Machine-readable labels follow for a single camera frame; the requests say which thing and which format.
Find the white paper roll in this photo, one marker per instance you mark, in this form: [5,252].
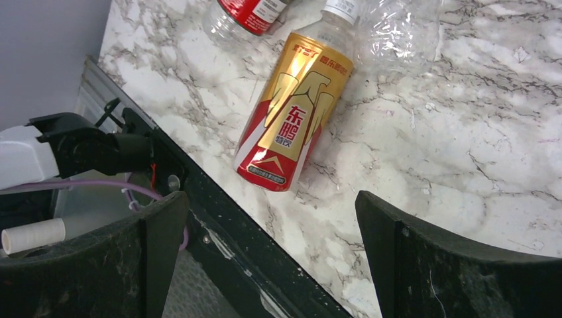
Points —
[34,235]

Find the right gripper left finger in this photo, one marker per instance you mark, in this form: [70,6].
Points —
[120,270]

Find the blue label clear bottle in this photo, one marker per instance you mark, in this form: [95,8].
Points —
[397,36]

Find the gold red drink bottle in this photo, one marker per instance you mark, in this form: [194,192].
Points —
[298,99]

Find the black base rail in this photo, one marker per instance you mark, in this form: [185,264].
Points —
[231,267]

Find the red label clear bottle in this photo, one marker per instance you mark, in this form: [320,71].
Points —
[232,23]

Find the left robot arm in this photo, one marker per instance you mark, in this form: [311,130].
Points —
[64,145]

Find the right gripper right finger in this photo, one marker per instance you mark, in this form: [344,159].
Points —
[422,270]

